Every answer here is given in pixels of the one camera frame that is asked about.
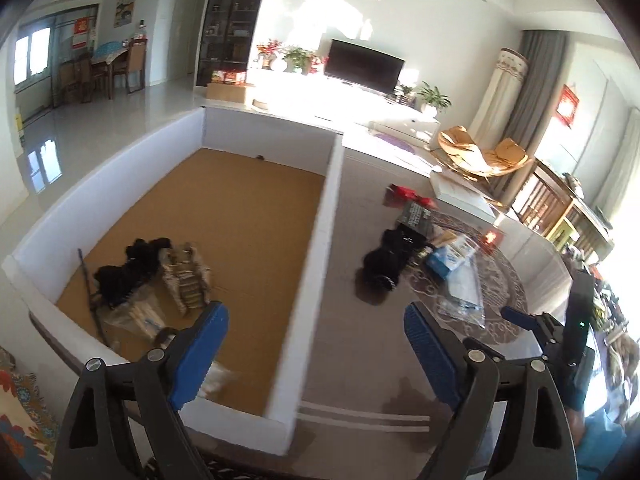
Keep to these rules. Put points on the red wall hanging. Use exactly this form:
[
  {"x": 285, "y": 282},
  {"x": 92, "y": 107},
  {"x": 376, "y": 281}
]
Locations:
[{"x": 567, "y": 106}]

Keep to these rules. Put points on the blue white carton box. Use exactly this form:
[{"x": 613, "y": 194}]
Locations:
[{"x": 447, "y": 258}]

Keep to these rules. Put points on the grey curtain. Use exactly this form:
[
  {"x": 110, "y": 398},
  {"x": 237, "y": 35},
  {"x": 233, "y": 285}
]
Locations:
[{"x": 545, "y": 52}]

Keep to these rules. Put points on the red flower arrangement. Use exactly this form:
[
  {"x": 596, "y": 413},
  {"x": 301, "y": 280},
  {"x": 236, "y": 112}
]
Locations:
[{"x": 268, "y": 52}]

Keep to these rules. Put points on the orange lounge chair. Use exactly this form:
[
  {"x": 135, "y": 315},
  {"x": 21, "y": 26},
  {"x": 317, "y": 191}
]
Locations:
[{"x": 505, "y": 158}]

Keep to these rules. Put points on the red pouch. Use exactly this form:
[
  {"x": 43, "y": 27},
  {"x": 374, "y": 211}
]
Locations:
[{"x": 403, "y": 194}]

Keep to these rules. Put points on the white storage box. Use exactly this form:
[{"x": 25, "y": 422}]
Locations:
[{"x": 257, "y": 196}]

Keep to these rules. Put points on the white flat box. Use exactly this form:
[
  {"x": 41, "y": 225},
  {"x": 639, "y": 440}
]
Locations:
[{"x": 462, "y": 197}]

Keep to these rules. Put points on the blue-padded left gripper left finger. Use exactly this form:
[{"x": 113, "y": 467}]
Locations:
[{"x": 96, "y": 441}]

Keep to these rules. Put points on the bagged bamboo sticks bundle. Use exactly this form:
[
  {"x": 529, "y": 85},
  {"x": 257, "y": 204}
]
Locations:
[{"x": 186, "y": 276}]

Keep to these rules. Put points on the dining table with chairs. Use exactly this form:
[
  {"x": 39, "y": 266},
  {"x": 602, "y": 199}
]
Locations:
[{"x": 126, "y": 60}]

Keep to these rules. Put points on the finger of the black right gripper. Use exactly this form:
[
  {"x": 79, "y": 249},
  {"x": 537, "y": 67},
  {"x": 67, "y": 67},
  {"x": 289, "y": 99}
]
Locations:
[{"x": 546, "y": 329}]

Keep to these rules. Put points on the green potted plant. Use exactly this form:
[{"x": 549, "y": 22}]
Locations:
[{"x": 432, "y": 100}]

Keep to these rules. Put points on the black odor removing bar box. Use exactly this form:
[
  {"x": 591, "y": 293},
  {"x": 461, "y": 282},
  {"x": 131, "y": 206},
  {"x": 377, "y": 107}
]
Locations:
[{"x": 415, "y": 221}]

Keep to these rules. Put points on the black television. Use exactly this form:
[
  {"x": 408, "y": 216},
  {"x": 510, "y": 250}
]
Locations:
[{"x": 369, "y": 68}]

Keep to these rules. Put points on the framed wall painting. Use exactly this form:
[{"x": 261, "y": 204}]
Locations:
[{"x": 124, "y": 10}]

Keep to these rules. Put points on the green plant by flowers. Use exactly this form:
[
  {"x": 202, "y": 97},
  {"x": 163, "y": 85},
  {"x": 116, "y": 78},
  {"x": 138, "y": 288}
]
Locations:
[{"x": 299, "y": 60}]

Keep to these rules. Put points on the wooden chair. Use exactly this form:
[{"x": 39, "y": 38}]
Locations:
[{"x": 543, "y": 200}]

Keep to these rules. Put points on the dark display cabinet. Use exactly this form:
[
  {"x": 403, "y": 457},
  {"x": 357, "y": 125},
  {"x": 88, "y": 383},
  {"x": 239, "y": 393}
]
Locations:
[{"x": 226, "y": 37}]

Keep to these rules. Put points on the white tv console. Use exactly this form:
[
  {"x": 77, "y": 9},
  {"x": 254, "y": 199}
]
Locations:
[{"x": 347, "y": 108}]

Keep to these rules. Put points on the phone case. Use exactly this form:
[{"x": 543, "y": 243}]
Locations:
[{"x": 462, "y": 297}]

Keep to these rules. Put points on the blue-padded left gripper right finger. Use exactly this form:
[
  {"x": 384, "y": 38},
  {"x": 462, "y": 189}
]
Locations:
[{"x": 534, "y": 441}]

